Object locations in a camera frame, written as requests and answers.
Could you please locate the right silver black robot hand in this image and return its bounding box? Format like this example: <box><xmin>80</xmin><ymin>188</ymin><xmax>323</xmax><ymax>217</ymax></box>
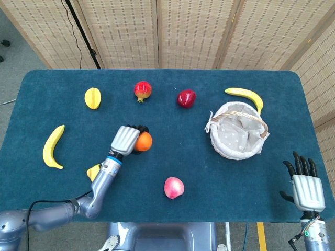
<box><xmin>279</xmin><ymin>151</ymin><xmax>326</xmax><ymax>213</ymax></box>

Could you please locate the orange fruit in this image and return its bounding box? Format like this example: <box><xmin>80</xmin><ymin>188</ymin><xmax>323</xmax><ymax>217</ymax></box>
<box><xmin>135</xmin><ymin>132</ymin><xmax>153</xmax><ymax>152</ymax></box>

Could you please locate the wicker basket with cloth liner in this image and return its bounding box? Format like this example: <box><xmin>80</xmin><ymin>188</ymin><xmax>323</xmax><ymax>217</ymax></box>
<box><xmin>204</xmin><ymin>101</ymin><xmax>270</xmax><ymax>160</ymax></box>

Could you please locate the yellow banana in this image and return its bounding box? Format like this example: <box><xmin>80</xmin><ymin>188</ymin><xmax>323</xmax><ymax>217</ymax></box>
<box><xmin>42</xmin><ymin>124</ymin><xmax>65</xmax><ymax>170</ymax></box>
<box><xmin>224</xmin><ymin>87</ymin><xmax>264</xmax><ymax>115</ymax></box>

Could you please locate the pink peach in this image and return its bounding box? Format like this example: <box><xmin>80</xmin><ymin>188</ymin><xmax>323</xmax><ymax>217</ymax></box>
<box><xmin>164</xmin><ymin>177</ymin><xmax>185</xmax><ymax>200</ymax></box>

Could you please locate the dark red apple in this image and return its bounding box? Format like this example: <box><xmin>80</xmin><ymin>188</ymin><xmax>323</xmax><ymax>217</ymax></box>
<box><xmin>176</xmin><ymin>89</ymin><xmax>197</xmax><ymax>109</ymax></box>

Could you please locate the grey robot torso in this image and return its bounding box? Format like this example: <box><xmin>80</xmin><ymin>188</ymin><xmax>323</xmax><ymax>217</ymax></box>
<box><xmin>100</xmin><ymin>221</ymin><xmax>228</xmax><ymax>251</ymax></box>

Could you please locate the blue tablecloth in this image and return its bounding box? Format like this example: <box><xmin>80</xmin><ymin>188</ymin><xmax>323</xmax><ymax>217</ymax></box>
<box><xmin>0</xmin><ymin>69</ymin><xmax>335</xmax><ymax>223</ymax></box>

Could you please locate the red pomegranate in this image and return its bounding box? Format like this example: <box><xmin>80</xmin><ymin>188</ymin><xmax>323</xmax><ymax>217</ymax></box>
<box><xmin>133</xmin><ymin>81</ymin><xmax>153</xmax><ymax>103</ymax></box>

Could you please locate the yellow starfruit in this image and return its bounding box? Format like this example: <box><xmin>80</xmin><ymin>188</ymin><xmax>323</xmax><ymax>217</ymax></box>
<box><xmin>84</xmin><ymin>87</ymin><xmax>102</xmax><ymax>110</ymax></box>

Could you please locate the black tripod pole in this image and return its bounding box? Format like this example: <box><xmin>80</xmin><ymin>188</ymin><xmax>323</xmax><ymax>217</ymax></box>
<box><xmin>64</xmin><ymin>0</ymin><xmax>102</xmax><ymax>70</ymax></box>

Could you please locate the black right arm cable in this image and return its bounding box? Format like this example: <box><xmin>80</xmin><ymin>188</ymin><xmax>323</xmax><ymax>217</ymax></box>
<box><xmin>287</xmin><ymin>230</ymin><xmax>306</xmax><ymax>245</ymax></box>

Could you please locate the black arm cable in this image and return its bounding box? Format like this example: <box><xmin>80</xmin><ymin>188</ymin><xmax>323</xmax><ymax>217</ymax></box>
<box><xmin>25</xmin><ymin>190</ymin><xmax>94</xmax><ymax>251</ymax></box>
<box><xmin>287</xmin><ymin>230</ymin><xmax>306</xmax><ymax>245</ymax></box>

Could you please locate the blue floor cable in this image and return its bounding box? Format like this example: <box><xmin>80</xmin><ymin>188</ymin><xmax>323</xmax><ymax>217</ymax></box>
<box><xmin>242</xmin><ymin>222</ymin><xmax>249</xmax><ymax>251</ymax></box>

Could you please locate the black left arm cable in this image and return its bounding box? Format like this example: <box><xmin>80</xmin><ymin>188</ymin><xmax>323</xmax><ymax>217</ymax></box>
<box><xmin>25</xmin><ymin>190</ymin><xmax>94</xmax><ymax>251</ymax></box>

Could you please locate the thin black hanging cable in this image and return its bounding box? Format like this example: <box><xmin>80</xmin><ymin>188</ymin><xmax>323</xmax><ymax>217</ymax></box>
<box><xmin>61</xmin><ymin>0</ymin><xmax>82</xmax><ymax>70</ymax></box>

